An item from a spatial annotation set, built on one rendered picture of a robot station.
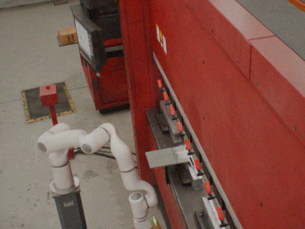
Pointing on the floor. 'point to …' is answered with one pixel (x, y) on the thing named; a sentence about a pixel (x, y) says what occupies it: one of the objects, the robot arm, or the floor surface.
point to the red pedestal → (50, 98)
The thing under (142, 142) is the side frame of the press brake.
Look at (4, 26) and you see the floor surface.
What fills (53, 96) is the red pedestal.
